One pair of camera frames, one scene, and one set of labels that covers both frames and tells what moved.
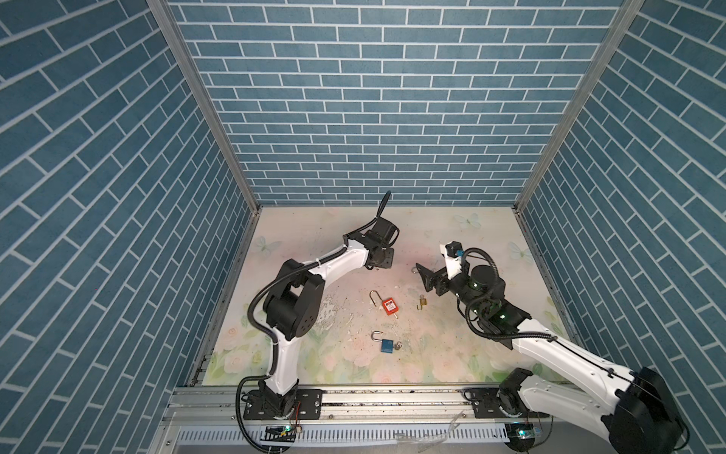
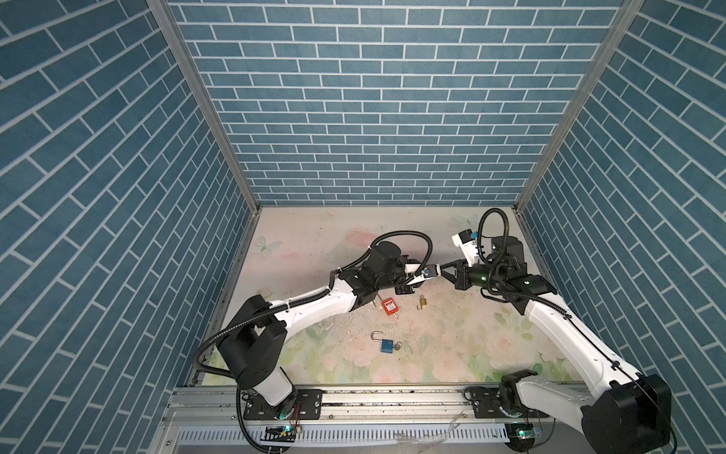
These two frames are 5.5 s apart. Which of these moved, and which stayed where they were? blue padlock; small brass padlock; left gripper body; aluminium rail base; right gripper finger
Moved: right gripper finger; left gripper body
Stayed: small brass padlock; aluminium rail base; blue padlock
